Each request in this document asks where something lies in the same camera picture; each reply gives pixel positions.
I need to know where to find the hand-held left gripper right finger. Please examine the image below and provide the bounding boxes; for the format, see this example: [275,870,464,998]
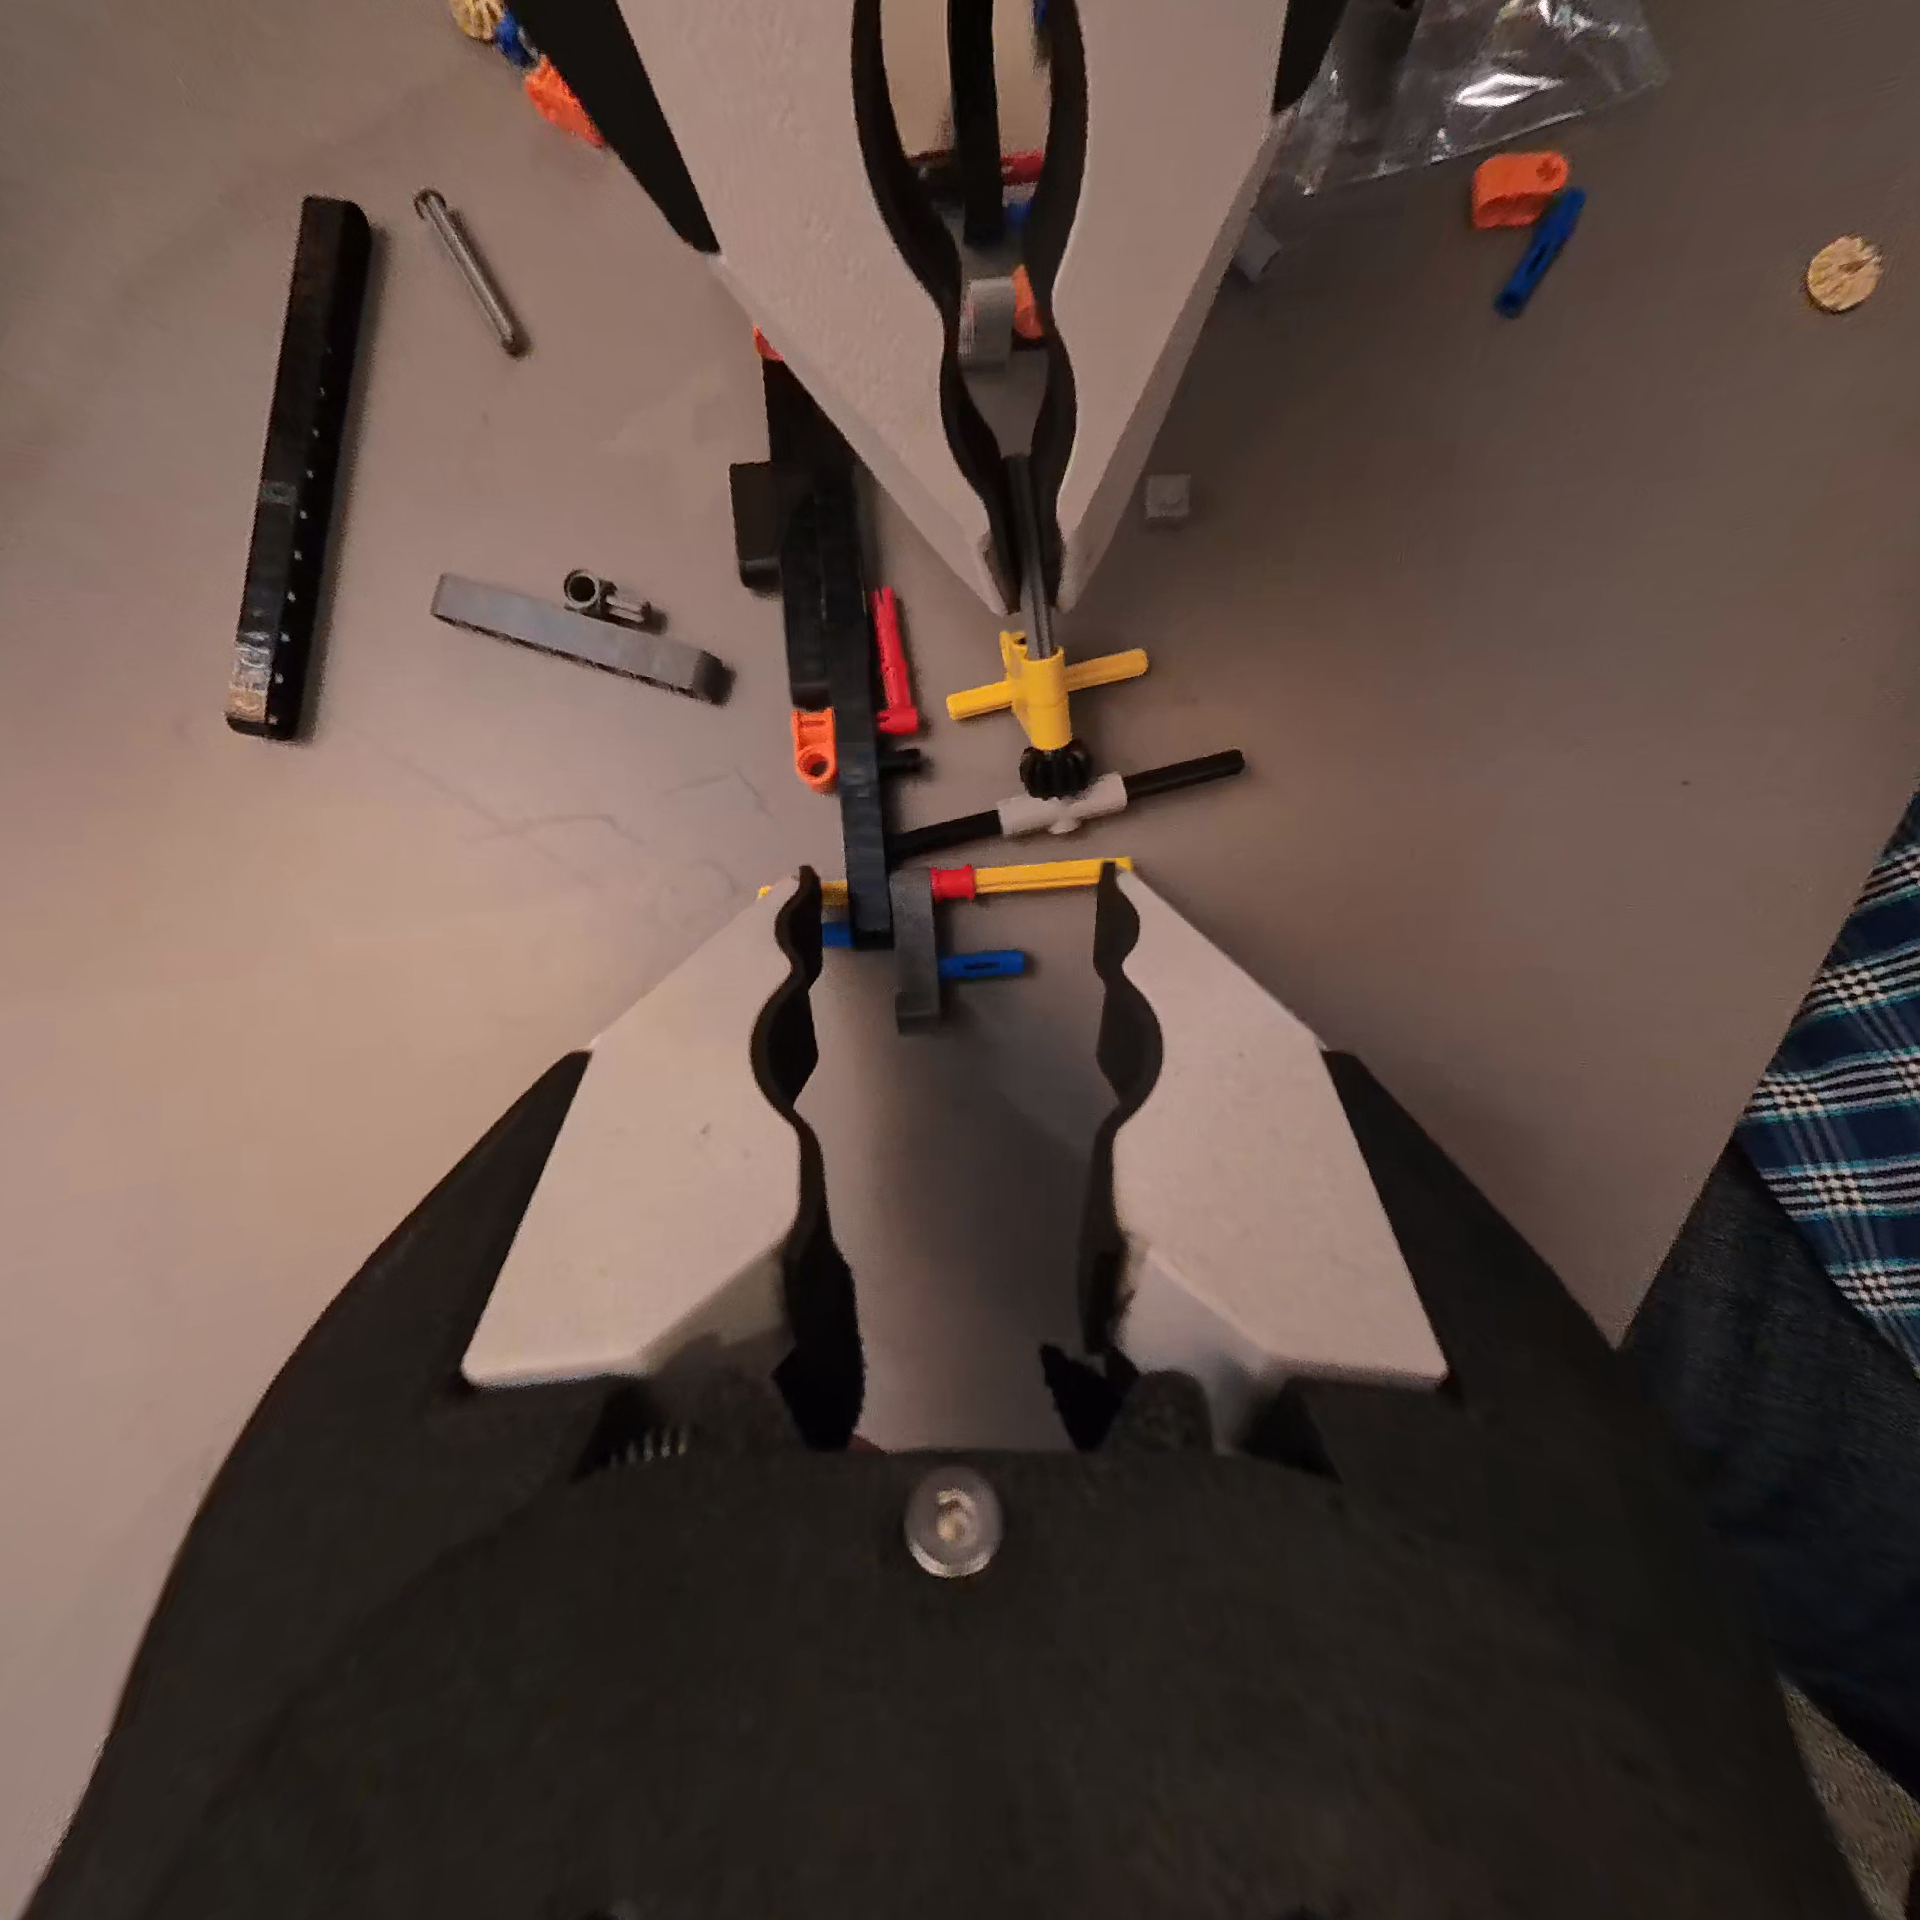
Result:
[1042,866,1448,1449]

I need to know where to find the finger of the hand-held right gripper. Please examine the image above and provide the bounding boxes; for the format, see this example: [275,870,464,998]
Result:
[1047,0,1295,606]
[615,0,1001,618]

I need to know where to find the person in plaid shirt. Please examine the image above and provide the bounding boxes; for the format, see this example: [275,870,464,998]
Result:
[1626,1140,1920,1772]

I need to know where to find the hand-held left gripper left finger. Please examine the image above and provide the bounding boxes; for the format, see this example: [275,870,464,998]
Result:
[462,866,869,1449]

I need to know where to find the grey lego axle connector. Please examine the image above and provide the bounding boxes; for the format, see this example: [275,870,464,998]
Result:
[995,779,1127,840]

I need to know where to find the black lego frame assembly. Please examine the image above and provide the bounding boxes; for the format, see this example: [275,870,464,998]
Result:
[728,0,1135,1039]

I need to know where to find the yellow lego pin connector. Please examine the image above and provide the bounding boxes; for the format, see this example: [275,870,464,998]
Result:
[1001,632,1079,753]

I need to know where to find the long black lego beam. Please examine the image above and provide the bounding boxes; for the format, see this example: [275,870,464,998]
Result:
[223,194,374,746]

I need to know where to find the grey lego liftarm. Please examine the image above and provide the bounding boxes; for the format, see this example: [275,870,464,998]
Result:
[432,574,731,704]

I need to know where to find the dark grey lego rod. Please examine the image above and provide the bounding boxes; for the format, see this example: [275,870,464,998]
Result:
[411,188,530,359]

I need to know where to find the clear plastic zip bag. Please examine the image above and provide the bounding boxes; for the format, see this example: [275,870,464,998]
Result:
[1258,0,1671,198]

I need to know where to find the long red lego pin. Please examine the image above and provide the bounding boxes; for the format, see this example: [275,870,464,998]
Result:
[870,587,920,737]

